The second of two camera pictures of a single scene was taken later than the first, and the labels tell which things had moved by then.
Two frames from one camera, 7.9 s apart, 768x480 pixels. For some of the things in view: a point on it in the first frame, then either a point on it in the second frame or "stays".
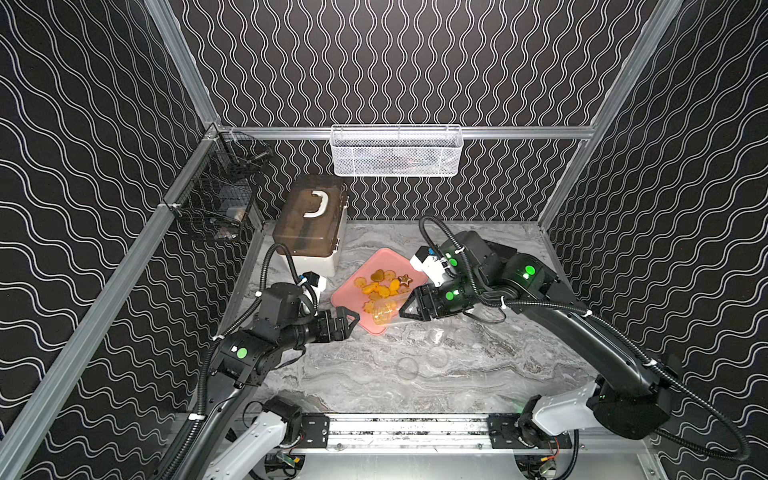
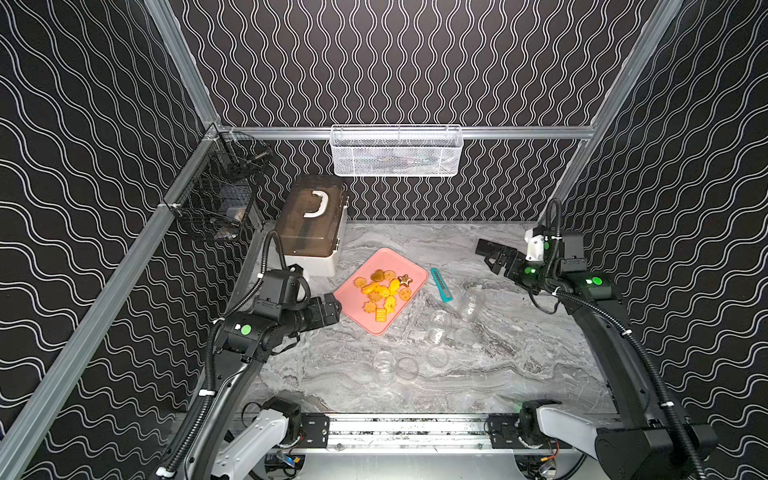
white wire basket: x=397 y=150 stays
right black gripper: x=433 y=310 to x=504 y=253
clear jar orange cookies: x=385 y=310 to x=384 y=367
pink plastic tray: x=377 y=291 stays
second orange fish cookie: x=382 y=290 stays
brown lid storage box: x=311 y=220 stays
